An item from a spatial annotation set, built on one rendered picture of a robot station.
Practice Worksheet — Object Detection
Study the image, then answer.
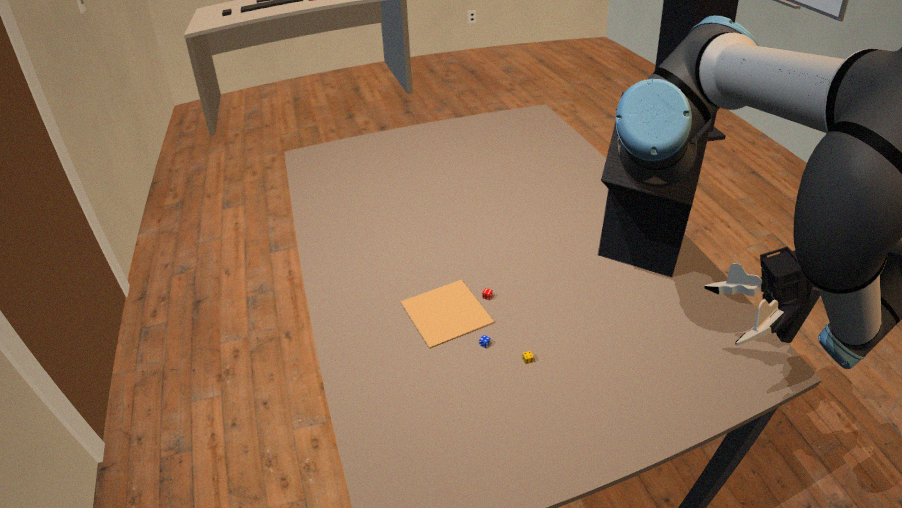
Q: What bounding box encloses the orange flat mat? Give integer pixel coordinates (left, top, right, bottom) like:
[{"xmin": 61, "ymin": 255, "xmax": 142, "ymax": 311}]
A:
[{"xmin": 401, "ymin": 280, "xmax": 494, "ymax": 348}]

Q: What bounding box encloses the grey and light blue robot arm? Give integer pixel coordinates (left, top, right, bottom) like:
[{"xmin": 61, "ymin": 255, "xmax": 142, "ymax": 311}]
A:
[{"xmin": 616, "ymin": 16, "xmax": 902, "ymax": 369}]

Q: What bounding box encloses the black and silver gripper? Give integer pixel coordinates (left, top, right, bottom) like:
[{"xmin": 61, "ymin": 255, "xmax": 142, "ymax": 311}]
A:
[{"xmin": 704, "ymin": 247, "xmax": 815, "ymax": 346}]

